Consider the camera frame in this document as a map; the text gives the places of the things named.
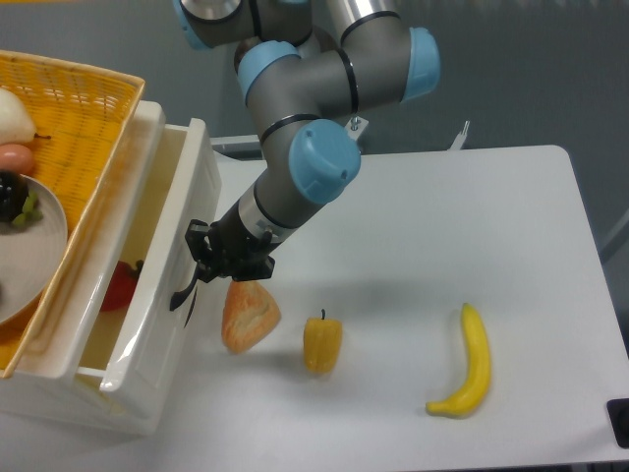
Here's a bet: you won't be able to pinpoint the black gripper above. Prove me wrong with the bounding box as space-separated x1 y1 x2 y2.
185 206 274 283

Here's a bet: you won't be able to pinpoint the white top drawer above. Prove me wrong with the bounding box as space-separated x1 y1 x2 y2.
99 118 221 405

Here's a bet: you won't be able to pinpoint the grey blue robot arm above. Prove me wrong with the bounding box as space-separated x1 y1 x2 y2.
174 1 441 282

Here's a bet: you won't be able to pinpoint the white drawer cabinet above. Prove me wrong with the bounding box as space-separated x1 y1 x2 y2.
0 99 222 437

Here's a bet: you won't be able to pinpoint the toy bread pastry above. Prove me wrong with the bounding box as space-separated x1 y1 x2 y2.
221 281 281 354

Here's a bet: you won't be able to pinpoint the red toy bell pepper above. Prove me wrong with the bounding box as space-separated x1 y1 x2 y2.
100 260 143 312

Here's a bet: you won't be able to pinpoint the yellow toy bell pepper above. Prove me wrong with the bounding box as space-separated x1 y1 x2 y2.
303 309 343 374

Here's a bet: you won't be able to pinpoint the grey round plate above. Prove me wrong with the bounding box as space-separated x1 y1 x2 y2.
1 176 68 324

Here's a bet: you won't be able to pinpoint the yellow woven basket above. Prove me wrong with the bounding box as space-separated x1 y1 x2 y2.
1 50 145 379

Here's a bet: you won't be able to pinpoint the dark toy grapes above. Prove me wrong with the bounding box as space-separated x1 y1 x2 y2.
1 169 42 228

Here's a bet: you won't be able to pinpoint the pink toy sausage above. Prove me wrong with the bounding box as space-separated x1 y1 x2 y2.
0 144 35 175

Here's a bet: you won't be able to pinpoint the white toy pear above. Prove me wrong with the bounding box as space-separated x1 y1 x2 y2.
0 88 52 145

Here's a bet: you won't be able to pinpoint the yellow toy banana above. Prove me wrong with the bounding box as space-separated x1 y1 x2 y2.
426 303 492 419

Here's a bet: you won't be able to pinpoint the black object at edge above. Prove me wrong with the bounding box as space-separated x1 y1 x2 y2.
606 398 629 449

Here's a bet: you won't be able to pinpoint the black lower drawer handle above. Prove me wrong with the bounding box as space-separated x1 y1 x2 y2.
184 289 198 328

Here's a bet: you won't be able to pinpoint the black drawer handle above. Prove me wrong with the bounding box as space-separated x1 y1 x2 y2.
169 275 198 312
184 289 198 328

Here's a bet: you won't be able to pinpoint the black top drawer handle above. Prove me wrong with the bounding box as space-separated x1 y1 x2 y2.
169 275 198 312

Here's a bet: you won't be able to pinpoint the white metal table bracket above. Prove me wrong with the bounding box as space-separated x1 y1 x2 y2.
449 120 471 150

